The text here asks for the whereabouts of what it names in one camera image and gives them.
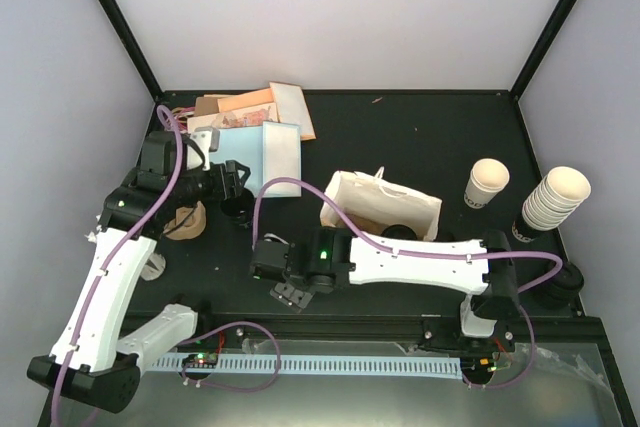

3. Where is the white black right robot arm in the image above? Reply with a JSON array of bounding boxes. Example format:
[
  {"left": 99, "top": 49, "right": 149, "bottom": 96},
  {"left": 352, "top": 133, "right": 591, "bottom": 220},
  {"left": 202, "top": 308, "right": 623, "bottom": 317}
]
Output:
[{"left": 249, "top": 227, "right": 520, "bottom": 350}]

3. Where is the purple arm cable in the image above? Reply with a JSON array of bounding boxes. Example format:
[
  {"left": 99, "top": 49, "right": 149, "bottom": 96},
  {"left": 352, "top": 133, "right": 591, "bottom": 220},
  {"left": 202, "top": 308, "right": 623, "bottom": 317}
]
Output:
[
  {"left": 252, "top": 177, "right": 564, "bottom": 391},
  {"left": 49, "top": 104, "right": 281, "bottom": 427}
]

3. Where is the remaining black paper cup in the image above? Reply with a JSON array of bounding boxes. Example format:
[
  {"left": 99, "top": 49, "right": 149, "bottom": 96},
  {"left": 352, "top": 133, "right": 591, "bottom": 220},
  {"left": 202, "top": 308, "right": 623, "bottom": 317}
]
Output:
[{"left": 220, "top": 189, "right": 255, "bottom": 228}]

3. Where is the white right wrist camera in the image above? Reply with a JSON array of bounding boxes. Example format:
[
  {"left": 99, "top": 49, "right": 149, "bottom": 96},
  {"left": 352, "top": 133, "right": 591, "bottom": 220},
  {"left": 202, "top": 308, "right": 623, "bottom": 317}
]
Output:
[{"left": 263, "top": 233, "right": 289, "bottom": 245}]

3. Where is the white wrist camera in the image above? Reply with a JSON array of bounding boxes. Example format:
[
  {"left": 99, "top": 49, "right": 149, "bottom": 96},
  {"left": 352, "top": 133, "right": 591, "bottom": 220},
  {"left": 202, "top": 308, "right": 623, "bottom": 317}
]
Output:
[
  {"left": 187, "top": 127, "right": 220, "bottom": 171},
  {"left": 263, "top": 233, "right": 289, "bottom": 245}
]

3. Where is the tall white cup stack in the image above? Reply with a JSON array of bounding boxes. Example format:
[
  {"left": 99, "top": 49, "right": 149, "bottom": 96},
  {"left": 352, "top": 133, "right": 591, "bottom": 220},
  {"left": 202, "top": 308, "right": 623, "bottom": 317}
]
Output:
[{"left": 512, "top": 166, "right": 592, "bottom": 243}]

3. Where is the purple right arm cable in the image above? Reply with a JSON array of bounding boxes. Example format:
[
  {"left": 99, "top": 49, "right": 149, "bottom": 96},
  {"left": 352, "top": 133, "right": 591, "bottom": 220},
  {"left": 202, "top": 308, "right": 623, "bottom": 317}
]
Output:
[{"left": 252, "top": 177, "right": 564, "bottom": 391}]

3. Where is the light blue cable duct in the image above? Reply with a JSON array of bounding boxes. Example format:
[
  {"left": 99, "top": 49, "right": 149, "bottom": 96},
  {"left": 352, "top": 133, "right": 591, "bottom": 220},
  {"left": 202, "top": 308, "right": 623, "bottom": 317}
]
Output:
[{"left": 149, "top": 352, "right": 462, "bottom": 380}]

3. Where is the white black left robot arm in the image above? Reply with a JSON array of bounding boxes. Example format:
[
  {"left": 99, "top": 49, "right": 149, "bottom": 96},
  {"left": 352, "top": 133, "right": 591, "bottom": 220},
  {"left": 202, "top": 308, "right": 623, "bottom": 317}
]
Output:
[{"left": 27, "top": 128, "right": 250, "bottom": 413}]

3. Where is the short white cup stack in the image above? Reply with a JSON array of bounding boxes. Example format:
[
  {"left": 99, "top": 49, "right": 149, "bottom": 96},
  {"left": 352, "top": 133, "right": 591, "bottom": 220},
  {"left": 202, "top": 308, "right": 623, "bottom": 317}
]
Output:
[{"left": 463, "top": 158, "right": 510, "bottom": 209}]

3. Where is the brown paper takeout bag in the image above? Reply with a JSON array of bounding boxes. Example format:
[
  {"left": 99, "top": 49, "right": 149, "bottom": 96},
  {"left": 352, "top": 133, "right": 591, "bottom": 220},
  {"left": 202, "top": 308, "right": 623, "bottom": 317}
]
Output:
[{"left": 324, "top": 168, "right": 442, "bottom": 241}]

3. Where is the black enclosure frame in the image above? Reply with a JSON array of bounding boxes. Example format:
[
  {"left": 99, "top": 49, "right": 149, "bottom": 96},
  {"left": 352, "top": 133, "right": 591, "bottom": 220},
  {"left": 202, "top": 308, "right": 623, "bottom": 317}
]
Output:
[{"left": 34, "top": 0, "right": 640, "bottom": 427}]

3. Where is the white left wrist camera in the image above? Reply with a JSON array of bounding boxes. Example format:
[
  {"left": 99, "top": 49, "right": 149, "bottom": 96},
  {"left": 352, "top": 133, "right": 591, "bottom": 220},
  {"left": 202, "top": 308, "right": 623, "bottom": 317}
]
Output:
[{"left": 187, "top": 127, "right": 220, "bottom": 171}]

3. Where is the black plastic cup lid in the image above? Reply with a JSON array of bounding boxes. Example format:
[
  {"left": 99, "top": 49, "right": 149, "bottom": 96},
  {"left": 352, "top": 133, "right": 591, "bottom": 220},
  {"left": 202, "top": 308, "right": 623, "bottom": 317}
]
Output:
[{"left": 381, "top": 224, "right": 417, "bottom": 240}]

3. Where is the brown white flat paper bag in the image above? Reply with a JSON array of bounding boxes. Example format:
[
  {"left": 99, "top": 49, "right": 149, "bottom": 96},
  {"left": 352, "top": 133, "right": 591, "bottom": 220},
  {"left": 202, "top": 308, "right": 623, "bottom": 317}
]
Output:
[{"left": 269, "top": 82, "right": 316, "bottom": 141}]

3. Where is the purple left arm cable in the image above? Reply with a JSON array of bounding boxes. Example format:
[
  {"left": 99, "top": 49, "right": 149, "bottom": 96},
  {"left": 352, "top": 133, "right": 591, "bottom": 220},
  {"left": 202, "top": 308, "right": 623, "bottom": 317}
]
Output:
[{"left": 49, "top": 104, "right": 281, "bottom": 427}]

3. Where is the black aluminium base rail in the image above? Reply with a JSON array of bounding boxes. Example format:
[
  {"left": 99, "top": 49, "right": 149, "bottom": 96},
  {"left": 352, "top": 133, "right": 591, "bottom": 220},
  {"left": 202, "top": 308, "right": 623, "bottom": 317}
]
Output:
[{"left": 196, "top": 314, "right": 608, "bottom": 346}]

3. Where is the bundle of bag handles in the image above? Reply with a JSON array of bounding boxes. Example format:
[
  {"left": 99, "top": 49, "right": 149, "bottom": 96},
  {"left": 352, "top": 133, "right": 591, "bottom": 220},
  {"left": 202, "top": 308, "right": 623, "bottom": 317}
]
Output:
[{"left": 171, "top": 106, "right": 195, "bottom": 132}]

